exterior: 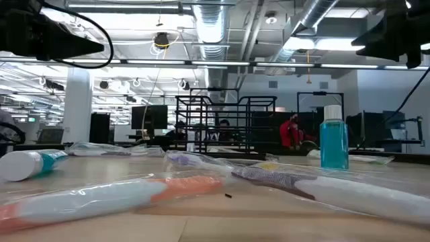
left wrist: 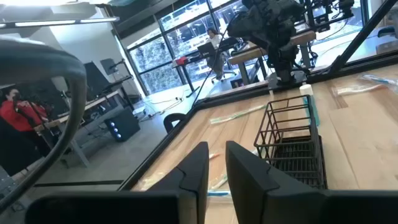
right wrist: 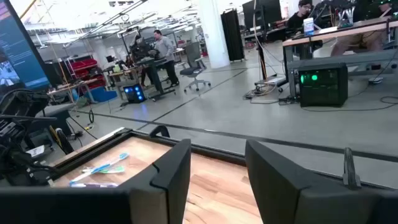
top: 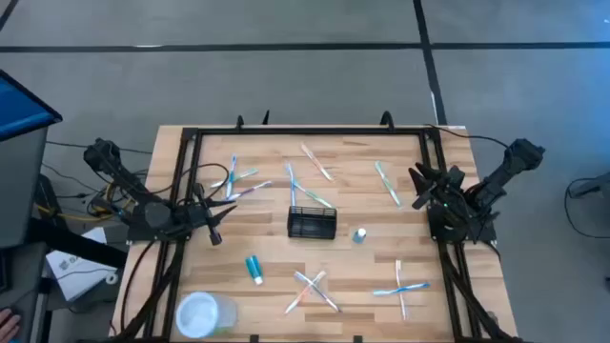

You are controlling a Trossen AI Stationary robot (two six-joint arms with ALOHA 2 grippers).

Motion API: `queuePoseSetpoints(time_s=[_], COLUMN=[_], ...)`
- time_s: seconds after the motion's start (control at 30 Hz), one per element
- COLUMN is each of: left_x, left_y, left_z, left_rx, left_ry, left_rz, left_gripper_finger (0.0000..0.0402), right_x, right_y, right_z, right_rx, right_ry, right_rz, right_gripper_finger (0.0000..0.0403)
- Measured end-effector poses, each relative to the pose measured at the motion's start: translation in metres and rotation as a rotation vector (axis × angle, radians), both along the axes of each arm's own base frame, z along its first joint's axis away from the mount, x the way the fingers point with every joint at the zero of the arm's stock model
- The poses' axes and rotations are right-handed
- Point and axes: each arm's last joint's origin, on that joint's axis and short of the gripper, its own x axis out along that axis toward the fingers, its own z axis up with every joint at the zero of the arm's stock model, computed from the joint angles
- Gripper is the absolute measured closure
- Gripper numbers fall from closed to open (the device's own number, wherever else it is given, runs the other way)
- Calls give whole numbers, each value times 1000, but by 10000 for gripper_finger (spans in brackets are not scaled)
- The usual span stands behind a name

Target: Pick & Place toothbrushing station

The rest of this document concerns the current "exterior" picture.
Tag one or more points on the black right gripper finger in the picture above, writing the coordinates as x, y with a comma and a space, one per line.
376, 52
369, 35

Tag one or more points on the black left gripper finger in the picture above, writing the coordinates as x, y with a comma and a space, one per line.
67, 50
67, 35

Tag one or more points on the blue mouthwash bottle white cap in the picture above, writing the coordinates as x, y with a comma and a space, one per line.
333, 141

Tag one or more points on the green white toothbrush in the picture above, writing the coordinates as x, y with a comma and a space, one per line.
369, 159

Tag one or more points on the teal white toothpaste tube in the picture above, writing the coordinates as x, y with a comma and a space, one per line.
20, 166

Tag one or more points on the blue white toothbrush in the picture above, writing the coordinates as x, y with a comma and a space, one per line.
148, 152

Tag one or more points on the purple white toothbrush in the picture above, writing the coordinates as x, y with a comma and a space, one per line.
352, 198

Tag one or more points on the orange white toothbrush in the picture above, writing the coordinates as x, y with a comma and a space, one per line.
100, 198

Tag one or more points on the white square column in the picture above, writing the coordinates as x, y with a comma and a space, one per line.
77, 111

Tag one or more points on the black cabinet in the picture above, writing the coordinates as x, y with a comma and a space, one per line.
99, 127

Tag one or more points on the black computer monitor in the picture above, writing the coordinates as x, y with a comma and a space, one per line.
149, 117

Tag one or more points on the long ceiling light strip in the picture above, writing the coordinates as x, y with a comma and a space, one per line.
174, 62

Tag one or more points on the person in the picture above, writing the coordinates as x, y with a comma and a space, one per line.
225, 129
289, 134
179, 132

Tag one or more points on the small black bit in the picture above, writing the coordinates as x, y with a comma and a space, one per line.
228, 195

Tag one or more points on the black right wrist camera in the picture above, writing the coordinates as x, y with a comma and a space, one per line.
414, 60

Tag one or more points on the silver ventilation duct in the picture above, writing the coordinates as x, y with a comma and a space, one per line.
314, 15
210, 23

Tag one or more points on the black metal rack frame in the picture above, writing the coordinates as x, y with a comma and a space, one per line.
319, 93

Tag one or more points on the black aluminium table frame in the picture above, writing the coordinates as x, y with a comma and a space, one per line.
40, 147

